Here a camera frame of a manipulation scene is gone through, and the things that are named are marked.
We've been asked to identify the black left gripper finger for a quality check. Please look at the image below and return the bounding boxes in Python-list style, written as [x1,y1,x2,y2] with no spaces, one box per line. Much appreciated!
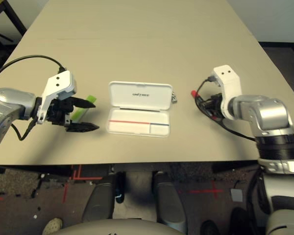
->
[65,121,100,133]
[70,97,97,109]

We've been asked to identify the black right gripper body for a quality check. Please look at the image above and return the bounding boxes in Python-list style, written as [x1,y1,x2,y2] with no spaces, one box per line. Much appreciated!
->
[197,93,223,118]

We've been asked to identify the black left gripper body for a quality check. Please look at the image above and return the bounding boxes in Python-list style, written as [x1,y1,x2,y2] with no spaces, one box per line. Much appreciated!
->
[48,96,74,127]

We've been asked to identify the green highlighter pen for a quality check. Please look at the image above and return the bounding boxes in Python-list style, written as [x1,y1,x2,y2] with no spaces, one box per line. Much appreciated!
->
[70,94,98,123]

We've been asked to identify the black marker red cap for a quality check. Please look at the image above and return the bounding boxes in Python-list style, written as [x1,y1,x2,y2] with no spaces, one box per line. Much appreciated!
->
[191,90,216,119]

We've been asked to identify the white Unitree pencil case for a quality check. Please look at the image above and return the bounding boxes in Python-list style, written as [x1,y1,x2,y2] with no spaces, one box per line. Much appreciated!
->
[105,81,172,138]

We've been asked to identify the grey left robot leg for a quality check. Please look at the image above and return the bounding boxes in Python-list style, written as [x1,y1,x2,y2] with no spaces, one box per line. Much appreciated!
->
[82,182,115,223]

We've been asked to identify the grey robot leg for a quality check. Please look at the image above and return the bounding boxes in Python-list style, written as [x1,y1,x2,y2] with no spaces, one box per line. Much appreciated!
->
[153,172,188,232]
[82,182,115,223]

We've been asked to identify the black tripod stand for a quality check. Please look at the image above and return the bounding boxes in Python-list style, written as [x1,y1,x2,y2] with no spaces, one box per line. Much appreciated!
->
[0,28,14,45]

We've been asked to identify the grey floor plate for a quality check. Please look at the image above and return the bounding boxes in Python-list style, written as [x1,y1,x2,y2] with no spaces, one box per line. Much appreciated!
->
[231,188,244,203]

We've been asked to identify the white perforated clog shoe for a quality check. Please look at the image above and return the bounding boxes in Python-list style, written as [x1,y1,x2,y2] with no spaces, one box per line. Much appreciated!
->
[42,217,64,235]

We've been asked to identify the grey robot torso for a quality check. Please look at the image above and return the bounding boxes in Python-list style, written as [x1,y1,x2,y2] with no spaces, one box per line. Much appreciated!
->
[52,218,187,235]

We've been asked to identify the grey right robot leg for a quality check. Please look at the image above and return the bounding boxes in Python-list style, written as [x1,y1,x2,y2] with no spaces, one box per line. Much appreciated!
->
[153,172,188,232]

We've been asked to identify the black shoe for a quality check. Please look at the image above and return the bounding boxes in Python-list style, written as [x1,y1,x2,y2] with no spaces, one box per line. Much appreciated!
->
[200,220,220,235]
[231,207,252,235]

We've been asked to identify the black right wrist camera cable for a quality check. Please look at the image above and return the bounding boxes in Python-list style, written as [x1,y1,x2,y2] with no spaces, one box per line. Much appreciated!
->
[195,76,258,142]

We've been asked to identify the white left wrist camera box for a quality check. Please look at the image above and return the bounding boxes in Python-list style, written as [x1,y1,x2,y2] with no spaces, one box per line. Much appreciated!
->
[36,70,78,124]

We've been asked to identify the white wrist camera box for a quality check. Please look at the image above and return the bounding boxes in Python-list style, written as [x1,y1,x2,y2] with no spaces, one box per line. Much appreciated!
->
[212,65,242,120]
[36,70,78,124]

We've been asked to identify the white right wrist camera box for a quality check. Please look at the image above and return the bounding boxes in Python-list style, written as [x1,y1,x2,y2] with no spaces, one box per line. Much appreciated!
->
[212,65,242,120]

